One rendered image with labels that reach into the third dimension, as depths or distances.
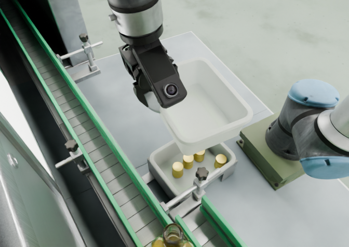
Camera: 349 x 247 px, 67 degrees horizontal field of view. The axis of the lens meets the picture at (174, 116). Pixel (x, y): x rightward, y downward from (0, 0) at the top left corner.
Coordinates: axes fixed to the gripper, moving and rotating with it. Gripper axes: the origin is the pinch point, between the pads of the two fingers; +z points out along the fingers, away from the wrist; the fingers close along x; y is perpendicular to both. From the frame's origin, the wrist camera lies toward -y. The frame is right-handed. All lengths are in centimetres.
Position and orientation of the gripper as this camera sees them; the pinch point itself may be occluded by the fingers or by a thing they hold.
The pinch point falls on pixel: (162, 110)
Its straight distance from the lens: 56.8
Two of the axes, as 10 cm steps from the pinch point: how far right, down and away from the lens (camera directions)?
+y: -4.9, -6.7, 5.5
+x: -8.6, 4.5, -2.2
